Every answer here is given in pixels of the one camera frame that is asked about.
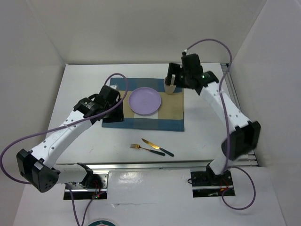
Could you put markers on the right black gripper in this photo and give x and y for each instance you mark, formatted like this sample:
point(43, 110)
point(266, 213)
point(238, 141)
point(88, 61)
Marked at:
point(175, 68)

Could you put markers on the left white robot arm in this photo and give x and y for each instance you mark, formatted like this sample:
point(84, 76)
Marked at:
point(38, 166)

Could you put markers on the beige paper cup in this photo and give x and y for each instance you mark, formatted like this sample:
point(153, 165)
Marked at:
point(169, 89)

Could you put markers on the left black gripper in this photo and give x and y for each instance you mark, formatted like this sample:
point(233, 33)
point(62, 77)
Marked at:
point(118, 117)

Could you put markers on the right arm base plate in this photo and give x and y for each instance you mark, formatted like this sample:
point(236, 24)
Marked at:
point(203, 187)

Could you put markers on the gold knife green handle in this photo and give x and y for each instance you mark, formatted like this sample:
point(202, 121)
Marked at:
point(157, 147)

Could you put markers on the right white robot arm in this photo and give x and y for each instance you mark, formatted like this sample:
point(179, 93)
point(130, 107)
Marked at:
point(242, 133)

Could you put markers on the green round sticker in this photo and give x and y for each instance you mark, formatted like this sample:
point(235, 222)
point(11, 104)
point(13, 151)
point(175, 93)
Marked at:
point(102, 222)

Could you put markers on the blue tan checked placemat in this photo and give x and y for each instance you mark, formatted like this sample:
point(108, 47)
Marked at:
point(170, 115)

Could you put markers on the aluminium front rail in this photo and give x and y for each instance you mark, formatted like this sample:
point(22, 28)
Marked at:
point(148, 165)

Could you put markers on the gold fork green handle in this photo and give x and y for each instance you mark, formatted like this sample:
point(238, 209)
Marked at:
point(136, 146)

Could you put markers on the purple plate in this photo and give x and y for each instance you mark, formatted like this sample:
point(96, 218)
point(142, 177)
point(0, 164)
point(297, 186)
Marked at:
point(144, 101)

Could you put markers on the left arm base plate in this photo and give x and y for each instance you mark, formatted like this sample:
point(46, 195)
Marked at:
point(85, 188)

